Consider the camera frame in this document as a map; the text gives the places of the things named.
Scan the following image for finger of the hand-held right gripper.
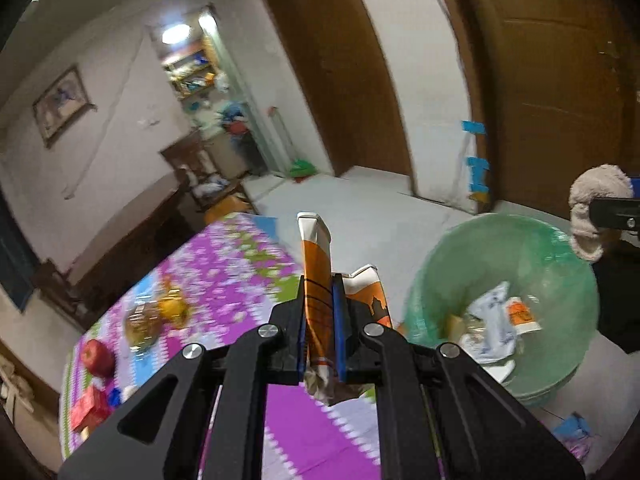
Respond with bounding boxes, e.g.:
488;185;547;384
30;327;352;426
589;198;640;232

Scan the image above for brown wooden door with handle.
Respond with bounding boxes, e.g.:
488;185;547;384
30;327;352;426
425;0;640;211

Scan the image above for blue plastic wrapper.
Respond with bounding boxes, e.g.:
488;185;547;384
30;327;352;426
552;412;596;461

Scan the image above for bin with green liner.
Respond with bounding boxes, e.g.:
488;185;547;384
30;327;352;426
404;212;600;406

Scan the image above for wooden chair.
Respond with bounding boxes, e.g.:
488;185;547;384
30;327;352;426
160;130;251;211

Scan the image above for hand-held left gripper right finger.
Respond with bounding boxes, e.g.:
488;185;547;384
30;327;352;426
332;272;586;480

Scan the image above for green broom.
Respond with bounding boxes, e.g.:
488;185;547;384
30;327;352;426
270;106;317;182

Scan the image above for orange and white carton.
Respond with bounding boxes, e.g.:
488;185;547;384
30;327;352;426
506;296;542;336

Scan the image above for framed elephant picture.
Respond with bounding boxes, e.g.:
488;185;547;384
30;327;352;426
32;64;96;150

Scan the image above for clear plastic food bag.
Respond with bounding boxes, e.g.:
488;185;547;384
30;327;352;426
122;300;163;351

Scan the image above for yellow wrapped fruit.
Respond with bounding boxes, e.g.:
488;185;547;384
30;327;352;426
157;287;193;328

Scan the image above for glass sliding door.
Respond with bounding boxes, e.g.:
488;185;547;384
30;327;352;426
199;6;271;173

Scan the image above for red apple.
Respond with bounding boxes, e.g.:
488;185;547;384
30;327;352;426
80;338;117;377

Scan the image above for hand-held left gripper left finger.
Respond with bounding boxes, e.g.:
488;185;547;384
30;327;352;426
57;274;307;480

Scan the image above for bright kitchen ceiling lamp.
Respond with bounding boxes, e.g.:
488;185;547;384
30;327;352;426
161;24;193;45

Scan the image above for orange white snack wrapper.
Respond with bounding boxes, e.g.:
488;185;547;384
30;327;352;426
296;212;396;407

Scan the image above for red box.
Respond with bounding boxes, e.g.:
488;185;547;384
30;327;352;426
70;385;115;433

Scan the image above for stacked blue and red basins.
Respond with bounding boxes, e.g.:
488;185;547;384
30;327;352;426
220;101;251;136

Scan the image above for kitchen shelf with dishes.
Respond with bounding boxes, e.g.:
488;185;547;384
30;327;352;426
162;47;218;98

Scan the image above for dark window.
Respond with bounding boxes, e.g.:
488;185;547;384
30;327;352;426
0;190;38;313

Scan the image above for clothes on chair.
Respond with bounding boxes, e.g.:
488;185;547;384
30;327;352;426
192;177;236;201

